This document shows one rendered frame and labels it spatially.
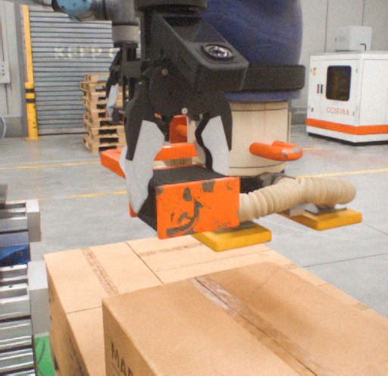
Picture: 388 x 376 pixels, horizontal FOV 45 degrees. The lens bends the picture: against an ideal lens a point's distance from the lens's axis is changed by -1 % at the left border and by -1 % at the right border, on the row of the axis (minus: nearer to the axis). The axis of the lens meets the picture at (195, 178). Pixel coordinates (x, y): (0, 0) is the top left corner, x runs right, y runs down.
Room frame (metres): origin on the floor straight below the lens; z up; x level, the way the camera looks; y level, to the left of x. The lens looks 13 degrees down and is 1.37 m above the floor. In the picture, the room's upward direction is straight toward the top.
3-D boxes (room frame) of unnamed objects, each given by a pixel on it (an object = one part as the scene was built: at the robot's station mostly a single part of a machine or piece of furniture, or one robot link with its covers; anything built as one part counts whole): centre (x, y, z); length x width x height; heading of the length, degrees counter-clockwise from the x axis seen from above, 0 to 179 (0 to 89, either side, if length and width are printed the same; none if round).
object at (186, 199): (0.46, 0.01, 1.25); 0.09 x 0.08 x 0.05; 117
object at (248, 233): (0.80, 0.00, 1.14); 0.34 x 0.10 x 0.05; 27
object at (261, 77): (0.85, -0.08, 1.36); 0.23 x 0.23 x 0.04
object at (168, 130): (1.07, 0.04, 1.24); 0.10 x 0.08 x 0.06; 117
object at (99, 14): (1.35, 0.30, 1.54); 0.11 x 0.11 x 0.08; 89
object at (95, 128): (8.59, 1.47, 0.65); 1.29 x 1.10 x 1.31; 20
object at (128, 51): (1.36, 0.19, 1.39); 0.09 x 0.08 x 0.12; 27
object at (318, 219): (0.89, -0.16, 1.14); 0.34 x 0.10 x 0.05; 27
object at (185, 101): (0.49, 0.03, 1.38); 0.09 x 0.08 x 0.12; 27
